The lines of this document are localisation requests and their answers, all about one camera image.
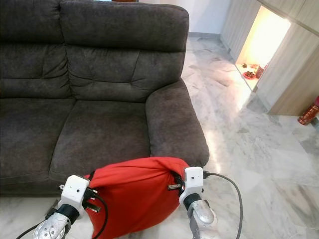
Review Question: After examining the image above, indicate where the light wooden cabinet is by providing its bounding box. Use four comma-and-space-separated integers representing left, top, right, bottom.
219, 0, 319, 117

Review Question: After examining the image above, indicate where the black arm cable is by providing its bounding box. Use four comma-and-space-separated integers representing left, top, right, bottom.
202, 171, 244, 239
96, 193, 108, 239

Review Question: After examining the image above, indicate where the red-orange pillow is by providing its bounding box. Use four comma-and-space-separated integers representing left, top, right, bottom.
86, 156, 191, 239

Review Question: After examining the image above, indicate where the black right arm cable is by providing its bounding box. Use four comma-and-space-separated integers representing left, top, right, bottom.
202, 171, 244, 239

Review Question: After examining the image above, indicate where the red can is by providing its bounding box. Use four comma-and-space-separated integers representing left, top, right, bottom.
256, 63, 267, 79

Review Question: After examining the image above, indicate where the grey fabric sofa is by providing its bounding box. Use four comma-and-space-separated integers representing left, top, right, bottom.
0, 0, 210, 197

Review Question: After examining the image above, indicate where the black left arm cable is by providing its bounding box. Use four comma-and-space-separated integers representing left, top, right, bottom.
96, 193, 108, 239

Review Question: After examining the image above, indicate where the red patterned drum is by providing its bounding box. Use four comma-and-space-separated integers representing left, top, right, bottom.
298, 96, 319, 125

